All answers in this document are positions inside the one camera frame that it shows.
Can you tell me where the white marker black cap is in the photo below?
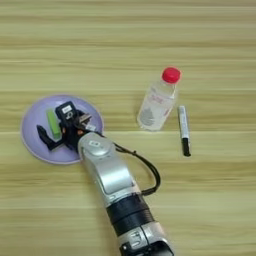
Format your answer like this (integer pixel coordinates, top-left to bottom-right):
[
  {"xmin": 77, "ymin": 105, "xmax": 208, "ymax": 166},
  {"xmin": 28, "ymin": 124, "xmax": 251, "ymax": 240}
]
[{"xmin": 177, "ymin": 105, "xmax": 193, "ymax": 158}]

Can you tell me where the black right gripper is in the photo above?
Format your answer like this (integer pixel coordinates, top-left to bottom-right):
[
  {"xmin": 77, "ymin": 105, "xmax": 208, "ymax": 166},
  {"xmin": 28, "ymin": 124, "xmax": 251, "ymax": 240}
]
[{"xmin": 36, "ymin": 112, "xmax": 93, "ymax": 153}]

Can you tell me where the clear bottle red cap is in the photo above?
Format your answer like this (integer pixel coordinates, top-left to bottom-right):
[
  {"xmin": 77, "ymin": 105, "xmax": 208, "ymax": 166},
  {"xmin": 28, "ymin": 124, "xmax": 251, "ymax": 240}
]
[{"xmin": 136, "ymin": 66, "xmax": 182, "ymax": 132}]

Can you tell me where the green rectangular block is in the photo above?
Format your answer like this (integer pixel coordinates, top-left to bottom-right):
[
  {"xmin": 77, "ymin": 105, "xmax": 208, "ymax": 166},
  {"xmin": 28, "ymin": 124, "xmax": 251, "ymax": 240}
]
[{"xmin": 46, "ymin": 108, "xmax": 63, "ymax": 141}]

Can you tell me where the purple round plate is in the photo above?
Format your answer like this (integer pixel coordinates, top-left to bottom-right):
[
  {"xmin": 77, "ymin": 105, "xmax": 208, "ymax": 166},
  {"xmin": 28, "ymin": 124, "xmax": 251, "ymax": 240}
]
[{"xmin": 20, "ymin": 94, "xmax": 105, "ymax": 166}]

